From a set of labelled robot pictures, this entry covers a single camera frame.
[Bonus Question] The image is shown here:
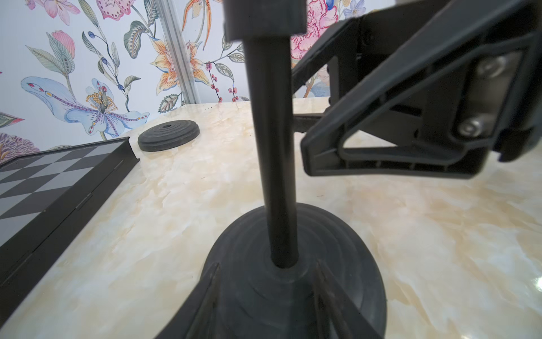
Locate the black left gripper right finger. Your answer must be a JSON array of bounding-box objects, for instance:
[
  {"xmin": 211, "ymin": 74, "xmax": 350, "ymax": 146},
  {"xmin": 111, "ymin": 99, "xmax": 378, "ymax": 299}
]
[{"xmin": 313, "ymin": 260, "xmax": 382, "ymax": 338}]

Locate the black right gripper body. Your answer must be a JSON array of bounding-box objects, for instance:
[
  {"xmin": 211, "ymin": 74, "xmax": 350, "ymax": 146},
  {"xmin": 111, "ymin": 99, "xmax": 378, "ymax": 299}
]
[{"xmin": 454, "ymin": 1, "xmax": 541, "ymax": 162}]

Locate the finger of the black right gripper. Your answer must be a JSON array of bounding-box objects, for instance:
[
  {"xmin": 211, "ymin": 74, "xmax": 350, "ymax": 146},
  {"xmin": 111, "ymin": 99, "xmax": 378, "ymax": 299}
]
[
  {"xmin": 299, "ymin": 1, "xmax": 534, "ymax": 178},
  {"xmin": 292, "ymin": 12, "xmax": 423, "ymax": 145}
]

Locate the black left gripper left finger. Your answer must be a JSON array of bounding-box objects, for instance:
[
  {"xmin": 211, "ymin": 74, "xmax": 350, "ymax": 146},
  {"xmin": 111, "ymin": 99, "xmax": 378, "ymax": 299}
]
[{"xmin": 155, "ymin": 263, "xmax": 221, "ymax": 339}]

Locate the black round stand base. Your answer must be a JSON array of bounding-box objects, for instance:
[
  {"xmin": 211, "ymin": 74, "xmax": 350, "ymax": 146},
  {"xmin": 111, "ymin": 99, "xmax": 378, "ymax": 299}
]
[{"xmin": 205, "ymin": 203, "xmax": 387, "ymax": 338}]

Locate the black microphone stand pole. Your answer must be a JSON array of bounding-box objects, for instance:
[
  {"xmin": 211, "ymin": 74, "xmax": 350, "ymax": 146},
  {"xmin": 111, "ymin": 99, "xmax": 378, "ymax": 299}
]
[{"xmin": 243, "ymin": 37, "xmax": 299, "ymax": 268}]

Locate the black microphone clip holder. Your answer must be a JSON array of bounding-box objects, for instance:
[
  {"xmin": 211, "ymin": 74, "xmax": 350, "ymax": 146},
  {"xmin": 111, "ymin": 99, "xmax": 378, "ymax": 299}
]
[{"xmin": 223, "ymin": 0, "xmax": 307, "ymax": 42}]

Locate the black round disc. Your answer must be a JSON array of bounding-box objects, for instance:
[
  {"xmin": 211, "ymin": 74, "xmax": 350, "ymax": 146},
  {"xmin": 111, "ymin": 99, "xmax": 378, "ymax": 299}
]
[{"xmin": 138, "ymin": 120, "xmax": 200, "ymax": 152}]

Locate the black white chessboard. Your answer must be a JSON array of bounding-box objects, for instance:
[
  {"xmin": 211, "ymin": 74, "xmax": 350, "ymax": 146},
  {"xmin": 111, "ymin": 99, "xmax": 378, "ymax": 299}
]
[{"xmin": 1, "ymin": 137, "xmax": 139, "ymax": 323}]

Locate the right aluminium corner post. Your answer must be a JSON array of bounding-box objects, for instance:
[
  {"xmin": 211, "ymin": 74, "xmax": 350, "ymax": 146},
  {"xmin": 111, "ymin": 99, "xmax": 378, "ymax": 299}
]
[{"xmin": 157, "ymin": 0, "xmax": 200, "ymax": 105}]

